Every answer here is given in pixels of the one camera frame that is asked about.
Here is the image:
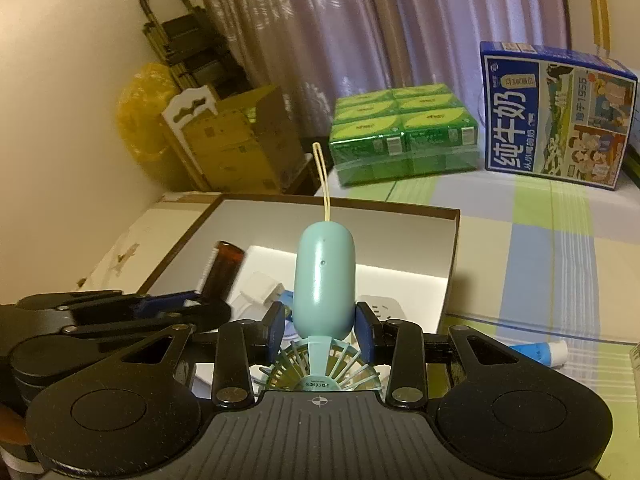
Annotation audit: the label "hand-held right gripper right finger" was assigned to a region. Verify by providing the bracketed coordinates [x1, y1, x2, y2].
[354, 301, 517, 407]

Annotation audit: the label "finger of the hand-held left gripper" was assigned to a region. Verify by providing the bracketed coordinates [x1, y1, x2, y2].
[15, 290, 206, 322]
[59, 302, 233, 342]

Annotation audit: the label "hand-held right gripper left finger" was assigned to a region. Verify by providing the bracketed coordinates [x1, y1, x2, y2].
[122, 302, 287, 407]

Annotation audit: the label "white charger block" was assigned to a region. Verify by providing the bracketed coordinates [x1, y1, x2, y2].
[357, 294, 407, 332]

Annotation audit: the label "white plug adapter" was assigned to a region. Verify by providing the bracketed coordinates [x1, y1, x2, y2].
[230, 271, 286, 322]

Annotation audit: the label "brown spray bottle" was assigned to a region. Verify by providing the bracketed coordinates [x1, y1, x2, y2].
[200, 241, 246, 303]

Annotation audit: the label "mint handheld fan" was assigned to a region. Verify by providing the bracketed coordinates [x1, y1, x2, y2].
[260, 142, 386, 392]

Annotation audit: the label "brown cardboard storage box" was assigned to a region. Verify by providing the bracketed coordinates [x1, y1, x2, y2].
[135, 192, 461, 342]

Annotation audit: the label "white side table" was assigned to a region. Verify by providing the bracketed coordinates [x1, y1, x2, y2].
[75, 192, 221, 293]

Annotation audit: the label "open cardboard shipping box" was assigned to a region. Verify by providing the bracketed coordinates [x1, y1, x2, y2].
[182, 85, 306, 195]

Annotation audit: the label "blue cream tube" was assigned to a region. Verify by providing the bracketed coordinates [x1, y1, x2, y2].
[507, 339, 568, 368]

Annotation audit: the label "green pack of cartons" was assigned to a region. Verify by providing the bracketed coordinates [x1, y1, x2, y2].
[328, 82, 478, 188]

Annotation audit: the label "yellow plastic bag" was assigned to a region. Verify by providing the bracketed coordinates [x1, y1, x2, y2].
[116, 62, 176, 163]

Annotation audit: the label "white cardboard insert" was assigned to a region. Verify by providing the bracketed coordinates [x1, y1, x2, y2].
[161, 85, 218, 191]

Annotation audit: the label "black folding ladder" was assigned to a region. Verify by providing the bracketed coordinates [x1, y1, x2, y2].
[139, 0, 251, 111]

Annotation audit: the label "blue milk case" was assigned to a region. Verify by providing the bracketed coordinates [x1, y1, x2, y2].
[479, 41, 639, 192]

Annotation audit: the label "patterned curtain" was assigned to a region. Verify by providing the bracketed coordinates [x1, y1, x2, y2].
[187, 0, 573, 141]

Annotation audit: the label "yellow tape strips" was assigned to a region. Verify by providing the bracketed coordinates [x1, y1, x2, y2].
[589, 0, 612, 57]

